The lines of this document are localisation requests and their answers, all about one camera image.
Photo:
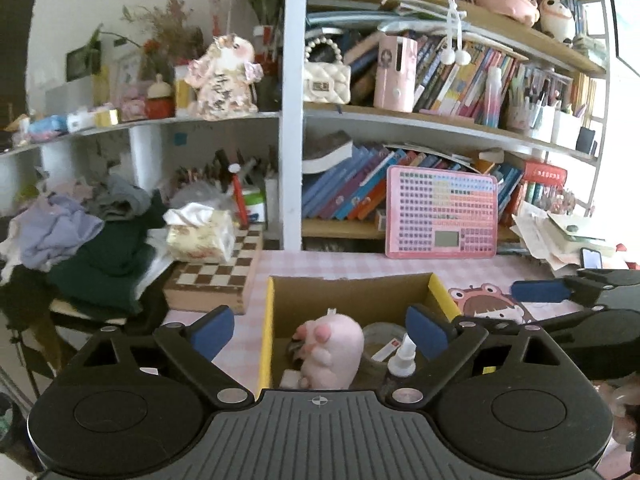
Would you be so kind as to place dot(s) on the red beige doll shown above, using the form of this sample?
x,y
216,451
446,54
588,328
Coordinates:
x,y
160,100

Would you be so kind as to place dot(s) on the white green jar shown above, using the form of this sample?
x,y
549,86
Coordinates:
x,y
254,205

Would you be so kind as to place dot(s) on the purple cloth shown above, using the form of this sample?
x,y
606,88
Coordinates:
x,y
55,230

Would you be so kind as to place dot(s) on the row of colourful books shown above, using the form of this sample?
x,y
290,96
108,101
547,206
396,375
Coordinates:
x,y
450,80

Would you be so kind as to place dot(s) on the floral tissue pack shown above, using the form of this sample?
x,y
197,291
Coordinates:
x,y
200,237

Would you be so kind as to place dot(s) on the dark green cloth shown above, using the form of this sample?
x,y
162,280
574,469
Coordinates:
x,y
105,265

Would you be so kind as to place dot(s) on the messy paper stack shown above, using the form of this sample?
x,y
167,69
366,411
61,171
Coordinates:
x,y
550,235

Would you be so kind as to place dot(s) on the red marker pen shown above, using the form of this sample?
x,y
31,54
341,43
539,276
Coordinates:
x,y
239,195

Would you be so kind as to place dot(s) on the small black box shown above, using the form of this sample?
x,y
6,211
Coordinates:
x,y
586,141

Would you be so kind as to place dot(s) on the wooden chessboard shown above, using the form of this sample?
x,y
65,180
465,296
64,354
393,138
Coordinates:
x,y
215,275

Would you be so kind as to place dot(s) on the small white plug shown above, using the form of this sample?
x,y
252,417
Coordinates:
x,y
292,380

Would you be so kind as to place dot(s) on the floral cat doll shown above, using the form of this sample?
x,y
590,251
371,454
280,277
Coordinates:
x,y
225,75

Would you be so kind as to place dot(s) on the blue packet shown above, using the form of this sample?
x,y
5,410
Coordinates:
x,y
47,125

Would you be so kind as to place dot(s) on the white packet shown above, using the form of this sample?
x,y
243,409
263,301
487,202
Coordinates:
x,y
81,121

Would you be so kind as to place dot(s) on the red box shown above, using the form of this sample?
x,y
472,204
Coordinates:
x,y
545,172

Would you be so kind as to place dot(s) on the slim blue books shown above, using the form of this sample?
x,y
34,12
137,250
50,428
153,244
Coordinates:
x,y
507,187

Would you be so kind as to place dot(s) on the thick white book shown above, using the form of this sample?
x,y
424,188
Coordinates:
x,y
325,152

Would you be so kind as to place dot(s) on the black smartphone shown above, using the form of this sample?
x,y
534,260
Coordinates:
x,y
592,259

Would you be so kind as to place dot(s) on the wide tape roll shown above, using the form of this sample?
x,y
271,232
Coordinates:
x,y
380,332

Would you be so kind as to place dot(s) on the pink tall box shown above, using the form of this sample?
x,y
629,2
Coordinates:
x,y
395,75

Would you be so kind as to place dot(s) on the pink pig plush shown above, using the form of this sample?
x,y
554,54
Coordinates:
x,y
335,345

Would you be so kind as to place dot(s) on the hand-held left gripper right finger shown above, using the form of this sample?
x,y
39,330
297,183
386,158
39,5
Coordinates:
x,y
427,332

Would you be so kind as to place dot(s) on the white quilted handbag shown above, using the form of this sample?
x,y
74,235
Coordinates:
x,y
326,82

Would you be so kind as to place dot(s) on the grey purple toy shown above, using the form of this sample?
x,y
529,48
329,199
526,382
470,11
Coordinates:
x,y
296,351

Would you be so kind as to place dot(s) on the yellow cardboard box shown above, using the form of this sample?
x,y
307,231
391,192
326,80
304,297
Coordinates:
x,y
350,292

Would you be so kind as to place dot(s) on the grey cloth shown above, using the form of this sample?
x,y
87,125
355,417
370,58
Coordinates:
x,y
122,197

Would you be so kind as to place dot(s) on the white hanging pom-poms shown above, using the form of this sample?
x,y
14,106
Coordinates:
x,y
462,56

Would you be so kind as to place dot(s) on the panda plush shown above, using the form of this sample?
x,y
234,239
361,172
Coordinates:
x,y
557,20

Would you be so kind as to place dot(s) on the white spray bottle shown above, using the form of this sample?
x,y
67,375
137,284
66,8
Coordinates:
x,y
402,360

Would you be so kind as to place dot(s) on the pink learning tablet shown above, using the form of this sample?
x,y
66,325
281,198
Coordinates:
x,y
440,210

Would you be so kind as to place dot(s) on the dried flower bunch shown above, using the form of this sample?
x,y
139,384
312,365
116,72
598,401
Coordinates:
x,y
165,25

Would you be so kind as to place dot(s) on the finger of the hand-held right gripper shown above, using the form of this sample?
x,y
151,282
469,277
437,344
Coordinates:
x,y
540,291
600,322

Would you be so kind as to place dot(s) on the white shelf unit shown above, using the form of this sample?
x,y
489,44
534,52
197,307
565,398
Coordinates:
x,y
292,110

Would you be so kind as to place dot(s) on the row of blue books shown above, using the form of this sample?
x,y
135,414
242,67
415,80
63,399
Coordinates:
x,y
345,185

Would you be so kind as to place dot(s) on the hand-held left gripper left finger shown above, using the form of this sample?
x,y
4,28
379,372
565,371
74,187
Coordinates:
x,y
215,332

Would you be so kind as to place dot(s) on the gold small box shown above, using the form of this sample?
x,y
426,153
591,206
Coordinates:
x,y
107,118

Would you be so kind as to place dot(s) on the pink checked printed tablecloth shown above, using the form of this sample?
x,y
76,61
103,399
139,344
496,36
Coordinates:
x,y
310,262

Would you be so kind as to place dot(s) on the glitter bottle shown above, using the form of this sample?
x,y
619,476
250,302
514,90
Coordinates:
x,y
493,97

